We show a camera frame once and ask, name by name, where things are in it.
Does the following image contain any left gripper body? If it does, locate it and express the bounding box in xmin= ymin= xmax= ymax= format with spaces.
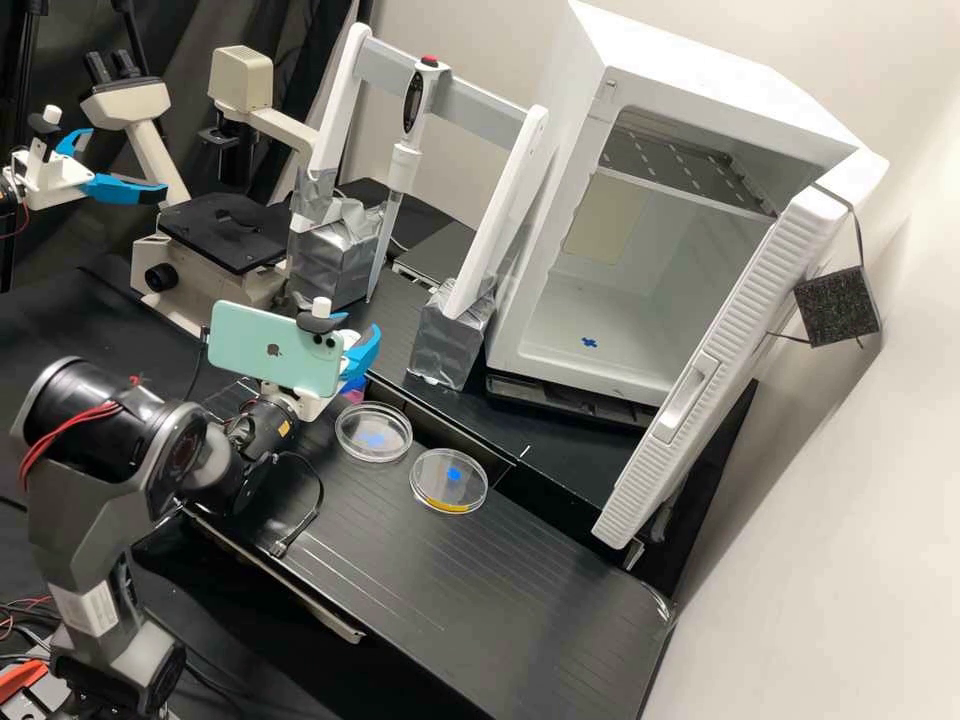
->
xmin=10 ymin=146 xmax=97 ymax=212

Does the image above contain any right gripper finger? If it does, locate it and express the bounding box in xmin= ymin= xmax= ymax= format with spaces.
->
xmin=340 ymin=323 xmax=383 ymax=379

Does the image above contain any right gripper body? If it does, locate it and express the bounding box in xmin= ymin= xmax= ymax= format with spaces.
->
xmin=260 ymin=378 xmax=337 ymax=423

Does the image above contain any petri dish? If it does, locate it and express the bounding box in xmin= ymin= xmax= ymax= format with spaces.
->
xmin=334 ymin=401 xmax=415 ymax=463

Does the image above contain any cream microscope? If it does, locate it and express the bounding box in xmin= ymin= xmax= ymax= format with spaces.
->
xmin=78 ymin=44 xmax=321 ymax=336

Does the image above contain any petri dish lid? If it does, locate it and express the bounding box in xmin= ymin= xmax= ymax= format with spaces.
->
xmin=408 ymin=447 xmax=490 ymax=516

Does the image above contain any white pipette stand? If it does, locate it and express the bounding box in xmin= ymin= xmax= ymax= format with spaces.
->
xmin=286 ymin=21 xmax=561 ymax=392

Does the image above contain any pipette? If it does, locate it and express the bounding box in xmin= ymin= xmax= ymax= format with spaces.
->
xmin=366 ymin=53 xmax=452 ymax=306

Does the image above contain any incubator door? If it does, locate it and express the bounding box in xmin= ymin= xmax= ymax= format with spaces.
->
xmin=590 ymin=146 xmax=892 ymax=551

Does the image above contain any white incubator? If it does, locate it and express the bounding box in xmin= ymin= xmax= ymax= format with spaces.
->
xmin=482 ymin=0 xmax=892 ymax=412

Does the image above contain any right wrist camera phone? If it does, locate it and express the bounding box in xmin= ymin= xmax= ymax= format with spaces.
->
xmin=206 ymin=296 xmax=352 ymax=399

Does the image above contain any black cable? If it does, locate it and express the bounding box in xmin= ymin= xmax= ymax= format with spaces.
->
xmin=187 ymin=322 xmax=217 ymax=403
xmin=265 ymin=448 xmax=326 ymax=561

